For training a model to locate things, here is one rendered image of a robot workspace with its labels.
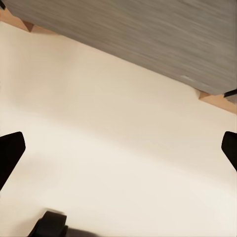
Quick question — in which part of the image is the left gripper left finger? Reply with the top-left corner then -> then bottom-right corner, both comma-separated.
0,131 -> 26,190

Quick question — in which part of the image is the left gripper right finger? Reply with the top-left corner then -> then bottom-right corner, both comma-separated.
221,131 -> 237,171

